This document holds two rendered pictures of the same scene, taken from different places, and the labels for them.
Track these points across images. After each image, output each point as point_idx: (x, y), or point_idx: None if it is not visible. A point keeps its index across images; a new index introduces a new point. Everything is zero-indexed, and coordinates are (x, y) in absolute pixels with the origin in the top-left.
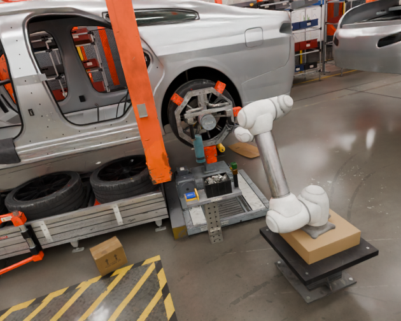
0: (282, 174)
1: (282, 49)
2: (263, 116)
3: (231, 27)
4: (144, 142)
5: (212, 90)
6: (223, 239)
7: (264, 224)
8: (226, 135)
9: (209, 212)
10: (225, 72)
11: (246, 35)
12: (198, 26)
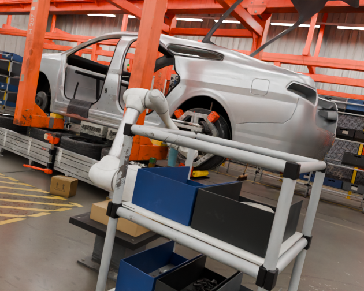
0: (119, 140)
1: (285, 106)
2: (132, 96)
3: (242, 73)
4: None
5: (204, 116)
6: None
7: (159, 239)
8: (201, 161)
9: None
10: (225, 108)
11: (253, 83)
12: (219, 66)
